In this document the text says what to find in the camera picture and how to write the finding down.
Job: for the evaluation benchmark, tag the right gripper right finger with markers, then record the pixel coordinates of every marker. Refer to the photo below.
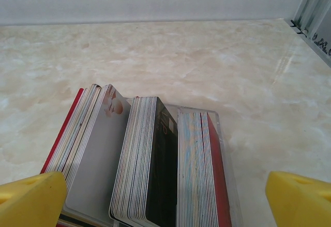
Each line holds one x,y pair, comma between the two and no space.
302,206

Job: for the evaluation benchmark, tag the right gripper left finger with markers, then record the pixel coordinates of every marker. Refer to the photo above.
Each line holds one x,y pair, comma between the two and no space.
31,203

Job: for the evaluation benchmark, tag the clear acrylic card box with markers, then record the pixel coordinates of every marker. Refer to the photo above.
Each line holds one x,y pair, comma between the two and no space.
234,211

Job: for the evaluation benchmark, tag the stack of plastic cards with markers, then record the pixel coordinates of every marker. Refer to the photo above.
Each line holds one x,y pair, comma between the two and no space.
98,159
77,134
134,159
191,172

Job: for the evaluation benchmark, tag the red plastic card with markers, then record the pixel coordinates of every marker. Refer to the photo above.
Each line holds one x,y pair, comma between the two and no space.
217,180
63,128

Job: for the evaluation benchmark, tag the black VIP card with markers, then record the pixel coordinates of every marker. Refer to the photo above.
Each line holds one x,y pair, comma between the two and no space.
161,172

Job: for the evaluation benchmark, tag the aluminium frame post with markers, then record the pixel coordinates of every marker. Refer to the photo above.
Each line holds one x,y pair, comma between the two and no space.
307,4

